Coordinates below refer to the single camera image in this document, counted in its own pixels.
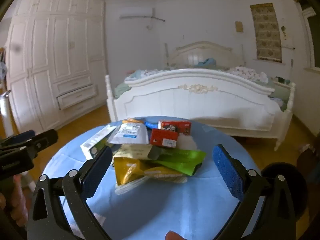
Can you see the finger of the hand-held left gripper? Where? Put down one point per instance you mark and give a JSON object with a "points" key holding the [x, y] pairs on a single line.
{"points": [[42, 138], [23, 135]]}

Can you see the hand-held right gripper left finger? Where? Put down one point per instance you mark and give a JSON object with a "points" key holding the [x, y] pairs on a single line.
{"points": [[96, 171]]}

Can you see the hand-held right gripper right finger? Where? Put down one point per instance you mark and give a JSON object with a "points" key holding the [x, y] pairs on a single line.
{"points": [[228, 172]]}

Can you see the white and green box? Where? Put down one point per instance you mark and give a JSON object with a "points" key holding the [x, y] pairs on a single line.
{"points": [[96, 141]]}

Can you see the beige paper packet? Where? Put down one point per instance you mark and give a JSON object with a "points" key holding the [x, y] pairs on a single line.
{"points": [[133, 151]]}

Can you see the yellow foil packet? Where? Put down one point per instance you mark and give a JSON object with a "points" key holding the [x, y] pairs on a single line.
{"points": [[140, 172]]}

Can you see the green foil packet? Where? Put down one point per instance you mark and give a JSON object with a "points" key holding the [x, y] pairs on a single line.
{"points": [[181, 160]]}

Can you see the white plastic pouch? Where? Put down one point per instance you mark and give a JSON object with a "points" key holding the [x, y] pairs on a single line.
{"points": [[128, 133]]}

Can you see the black trash bin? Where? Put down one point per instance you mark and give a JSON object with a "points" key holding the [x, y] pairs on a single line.
{"points": [[280, 166]]}

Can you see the orange snack packet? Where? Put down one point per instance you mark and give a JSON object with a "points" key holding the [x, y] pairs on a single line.
{"points": [[133, 121]]}

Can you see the large red box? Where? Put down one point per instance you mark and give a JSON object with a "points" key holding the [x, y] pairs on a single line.
{"points": [[176, 127]]}

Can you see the blue wrapper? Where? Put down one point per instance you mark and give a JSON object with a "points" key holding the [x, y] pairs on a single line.
{"points": [[150, 124]]}

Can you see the small red box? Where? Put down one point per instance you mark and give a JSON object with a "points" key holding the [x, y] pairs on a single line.
{"points": [[163, 138]]}

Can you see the person's left hand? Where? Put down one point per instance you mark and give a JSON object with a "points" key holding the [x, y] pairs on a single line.
{"points": [[17, 200]]}

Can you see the person's right hand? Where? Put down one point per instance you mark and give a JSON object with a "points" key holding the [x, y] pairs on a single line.
{"points": [[175, 236]]}

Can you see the white metal pole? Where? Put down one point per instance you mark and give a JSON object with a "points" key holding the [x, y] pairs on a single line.
{"points": [[5, 115]]}

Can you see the blue tablecloth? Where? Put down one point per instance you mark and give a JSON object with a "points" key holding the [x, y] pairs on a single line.
{"points": [[160, 205]]}

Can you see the white wardrobe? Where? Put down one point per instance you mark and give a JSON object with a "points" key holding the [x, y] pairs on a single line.
{"points": [[55, 67]]}

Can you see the white bed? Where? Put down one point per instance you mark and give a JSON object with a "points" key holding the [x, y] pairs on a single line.
{"points": [[200, 102]]}

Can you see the green bed sheet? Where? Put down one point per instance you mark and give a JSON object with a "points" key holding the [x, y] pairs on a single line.
{"points": [[121, 90]]}

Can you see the floral quilt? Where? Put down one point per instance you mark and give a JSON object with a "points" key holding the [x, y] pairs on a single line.
{"points": [[248, 74]]}

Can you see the light blue clothing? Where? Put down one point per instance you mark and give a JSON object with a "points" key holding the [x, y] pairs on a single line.
{"points": [[208, 62]]}

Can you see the patterned window blind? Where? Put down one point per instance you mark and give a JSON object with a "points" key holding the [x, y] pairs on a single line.
{"points": [[266, 31]]}

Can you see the white air conditioner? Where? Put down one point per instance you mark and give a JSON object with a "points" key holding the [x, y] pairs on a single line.
{"points": [[136, 11]]}

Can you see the beige wall plate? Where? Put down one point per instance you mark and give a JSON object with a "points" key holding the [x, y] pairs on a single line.
{"points": [[239, 26]]}

